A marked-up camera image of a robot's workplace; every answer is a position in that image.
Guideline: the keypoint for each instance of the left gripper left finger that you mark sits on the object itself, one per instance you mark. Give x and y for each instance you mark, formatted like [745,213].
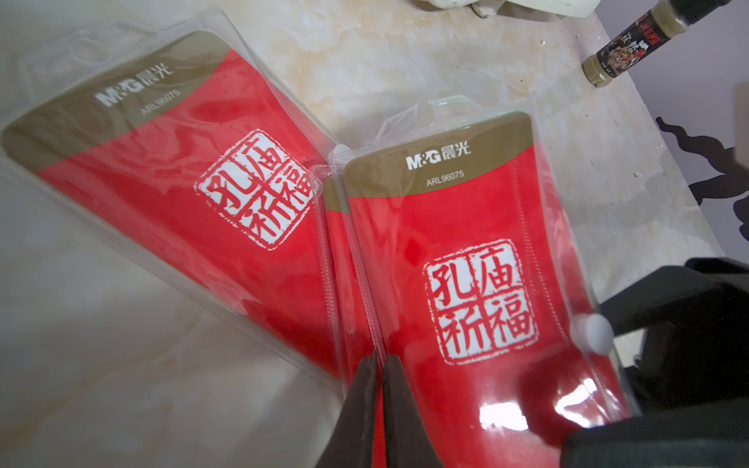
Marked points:
[352,442]

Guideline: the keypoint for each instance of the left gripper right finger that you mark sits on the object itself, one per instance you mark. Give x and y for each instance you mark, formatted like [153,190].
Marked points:
[407,443]

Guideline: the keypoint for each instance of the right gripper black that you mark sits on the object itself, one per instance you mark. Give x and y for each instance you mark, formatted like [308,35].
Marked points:
[691,381]

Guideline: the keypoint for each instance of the red ruler set package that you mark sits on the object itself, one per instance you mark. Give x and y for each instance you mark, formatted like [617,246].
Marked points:
[181,148]
[471,276]

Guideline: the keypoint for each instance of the spice jar black lid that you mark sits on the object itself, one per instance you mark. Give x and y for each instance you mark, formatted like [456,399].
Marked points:
[654,29]

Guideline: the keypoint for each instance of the mint green toaster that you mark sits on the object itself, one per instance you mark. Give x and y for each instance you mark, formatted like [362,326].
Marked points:
[488,8]

